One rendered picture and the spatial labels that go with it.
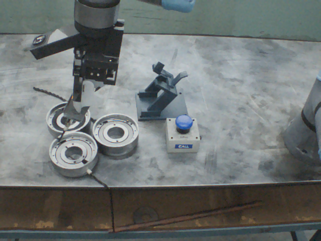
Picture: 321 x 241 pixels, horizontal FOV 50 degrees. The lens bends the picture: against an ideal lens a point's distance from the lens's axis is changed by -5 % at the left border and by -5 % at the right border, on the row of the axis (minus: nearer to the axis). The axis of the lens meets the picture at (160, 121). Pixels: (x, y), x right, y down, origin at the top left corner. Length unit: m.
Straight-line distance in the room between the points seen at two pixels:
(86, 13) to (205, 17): 1.98
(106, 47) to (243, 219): 0.65
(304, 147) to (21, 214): 0.77
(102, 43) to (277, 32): 2.18
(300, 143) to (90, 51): 0.53
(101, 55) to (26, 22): 1.97
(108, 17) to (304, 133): 0.53
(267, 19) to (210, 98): 1.72
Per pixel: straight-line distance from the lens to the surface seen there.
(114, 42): 0.64
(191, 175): 0.81
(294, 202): 1.16
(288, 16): 2.70
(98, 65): 0.65
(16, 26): 2.64
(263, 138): 0.93
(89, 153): 0.80
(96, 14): 0.59
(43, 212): 1.06
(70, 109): 0.76
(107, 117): 0.87
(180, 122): 0.81
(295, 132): 0.90
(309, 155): 0.90
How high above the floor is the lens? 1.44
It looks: 45 degrees down
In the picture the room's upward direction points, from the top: 5 degrees clockwise
